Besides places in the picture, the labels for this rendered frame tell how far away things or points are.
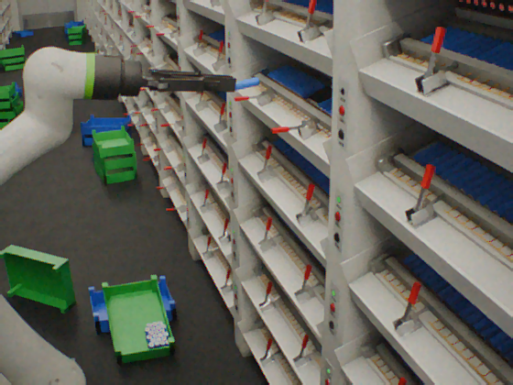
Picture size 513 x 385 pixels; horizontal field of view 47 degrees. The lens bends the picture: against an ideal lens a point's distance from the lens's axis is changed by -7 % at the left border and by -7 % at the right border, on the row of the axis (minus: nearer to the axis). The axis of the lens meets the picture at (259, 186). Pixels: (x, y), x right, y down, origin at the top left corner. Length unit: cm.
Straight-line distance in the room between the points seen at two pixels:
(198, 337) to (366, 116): 134
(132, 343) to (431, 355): 136
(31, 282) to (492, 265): 204
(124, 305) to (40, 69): 124
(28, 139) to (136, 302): 114
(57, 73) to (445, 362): 85
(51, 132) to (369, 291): 69
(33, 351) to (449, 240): 73
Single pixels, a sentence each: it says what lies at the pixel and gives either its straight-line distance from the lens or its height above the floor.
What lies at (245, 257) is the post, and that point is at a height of 39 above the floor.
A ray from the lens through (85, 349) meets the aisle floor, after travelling 221.
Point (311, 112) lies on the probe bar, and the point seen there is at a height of 95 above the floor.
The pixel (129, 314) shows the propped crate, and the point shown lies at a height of 7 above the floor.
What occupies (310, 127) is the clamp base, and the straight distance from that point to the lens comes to 128.
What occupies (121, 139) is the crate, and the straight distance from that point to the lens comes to 374.
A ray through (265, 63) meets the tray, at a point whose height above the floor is 97.
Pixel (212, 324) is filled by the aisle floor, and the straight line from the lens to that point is 226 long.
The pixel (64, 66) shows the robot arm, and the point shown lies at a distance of 120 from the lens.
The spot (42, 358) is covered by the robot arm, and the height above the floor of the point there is 61.
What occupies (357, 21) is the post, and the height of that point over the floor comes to 118.
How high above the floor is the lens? 131
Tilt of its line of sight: 23 degrees down
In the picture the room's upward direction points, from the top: 1 degrees counter-clockwise
